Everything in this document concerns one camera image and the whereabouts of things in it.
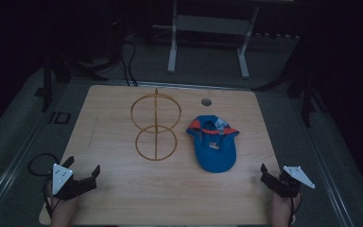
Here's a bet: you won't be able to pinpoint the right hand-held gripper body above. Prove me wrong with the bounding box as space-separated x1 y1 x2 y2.
260 165 317 199

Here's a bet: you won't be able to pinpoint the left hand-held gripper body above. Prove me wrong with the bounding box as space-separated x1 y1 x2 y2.
51 163 97 201

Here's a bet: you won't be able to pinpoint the blue and orange cap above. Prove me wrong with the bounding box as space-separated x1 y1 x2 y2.
185 114 241 174

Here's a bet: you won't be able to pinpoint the golden wire hat rack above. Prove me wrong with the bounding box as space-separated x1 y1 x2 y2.
130 87 182 162

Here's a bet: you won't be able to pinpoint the person's right hand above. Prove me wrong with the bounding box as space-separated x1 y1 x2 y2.
270 188 301 227

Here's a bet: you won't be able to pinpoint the person's left hand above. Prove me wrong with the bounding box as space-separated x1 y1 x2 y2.
45 180 79 227

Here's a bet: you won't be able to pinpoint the black tripod stand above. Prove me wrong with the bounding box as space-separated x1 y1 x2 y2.
34 53 110 114
251 37 330 129

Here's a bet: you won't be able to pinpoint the white metal stand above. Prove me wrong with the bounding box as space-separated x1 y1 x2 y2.
151 0 261 79

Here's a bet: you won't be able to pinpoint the black cable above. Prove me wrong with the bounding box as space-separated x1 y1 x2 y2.
27 152 61 219
288 191 303 225

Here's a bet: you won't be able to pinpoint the black floor cables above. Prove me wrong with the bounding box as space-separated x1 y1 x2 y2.
118 39 140 88

